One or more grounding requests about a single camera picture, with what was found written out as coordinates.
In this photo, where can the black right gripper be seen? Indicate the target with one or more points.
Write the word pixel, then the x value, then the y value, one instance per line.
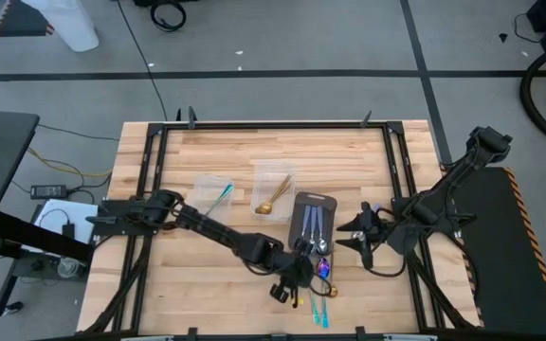
pixel 377 232

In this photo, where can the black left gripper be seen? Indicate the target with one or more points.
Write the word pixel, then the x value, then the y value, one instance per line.
pixel 296 274

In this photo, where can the dark grey plastic bin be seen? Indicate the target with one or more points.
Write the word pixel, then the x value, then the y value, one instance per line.
pixel 328 213

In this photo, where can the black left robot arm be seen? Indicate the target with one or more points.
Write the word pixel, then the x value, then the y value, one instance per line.
pixel 216 232

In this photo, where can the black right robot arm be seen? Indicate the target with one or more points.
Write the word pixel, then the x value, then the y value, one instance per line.
pixel 443 189

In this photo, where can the large clear plastic bin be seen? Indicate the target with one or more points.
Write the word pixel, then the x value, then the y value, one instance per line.
pixel 263 180

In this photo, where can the white light bar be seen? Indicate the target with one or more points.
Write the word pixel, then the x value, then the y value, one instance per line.
pixel 150 338
pixel 410 337

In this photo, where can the small clear plastic bin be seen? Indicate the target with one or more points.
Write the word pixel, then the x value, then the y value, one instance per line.
pixel 202 189

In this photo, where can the large black hazard-striped mat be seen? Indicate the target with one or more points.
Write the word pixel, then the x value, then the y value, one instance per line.
pixel 505 260

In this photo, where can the white box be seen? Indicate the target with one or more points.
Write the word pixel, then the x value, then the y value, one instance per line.
pixel 83 213

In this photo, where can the clear plastic cup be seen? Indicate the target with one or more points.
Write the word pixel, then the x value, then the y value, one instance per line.
pixel 68 268

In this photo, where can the small black charger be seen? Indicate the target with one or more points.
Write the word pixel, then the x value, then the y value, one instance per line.
pixel 68 230

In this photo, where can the black power adapter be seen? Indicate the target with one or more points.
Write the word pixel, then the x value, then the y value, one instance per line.
pixel 48 191

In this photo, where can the white plastic sack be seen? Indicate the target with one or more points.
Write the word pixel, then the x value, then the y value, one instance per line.
pixel 64 23

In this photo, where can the small black hazard-striped mat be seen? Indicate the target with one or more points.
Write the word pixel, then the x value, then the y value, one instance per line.
pixel 22 21

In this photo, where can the black frame clamp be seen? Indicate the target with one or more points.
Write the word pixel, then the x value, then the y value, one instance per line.
pixel 192 333
pixel 360 332
pixel 366 119
pixel 191 118

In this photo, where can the black aluminium frame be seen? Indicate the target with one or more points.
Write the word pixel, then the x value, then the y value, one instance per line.
pixel 273 125

